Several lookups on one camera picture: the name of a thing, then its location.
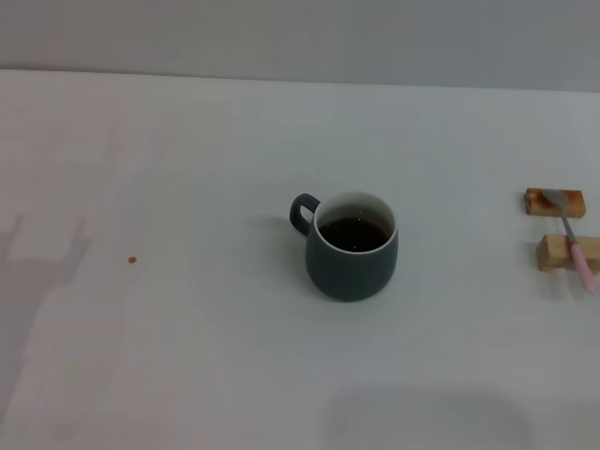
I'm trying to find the brown stained wooden block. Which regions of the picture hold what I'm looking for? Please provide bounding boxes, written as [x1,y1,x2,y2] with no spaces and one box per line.
[523,187,588,219]

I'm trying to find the dark grey ceramic mug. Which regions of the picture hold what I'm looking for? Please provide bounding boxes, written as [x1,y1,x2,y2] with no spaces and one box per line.
[289,190,401,303]

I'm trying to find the dark coffee liquid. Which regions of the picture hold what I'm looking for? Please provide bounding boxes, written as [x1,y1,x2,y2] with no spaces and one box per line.
[318,217,390,252]

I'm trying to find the pink handled metal spoon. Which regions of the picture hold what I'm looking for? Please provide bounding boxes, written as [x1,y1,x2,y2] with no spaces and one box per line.
[541,188,598,294]

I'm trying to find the plain light wooden block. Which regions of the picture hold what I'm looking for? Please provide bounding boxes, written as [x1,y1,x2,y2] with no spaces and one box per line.
[535,233,600,273]

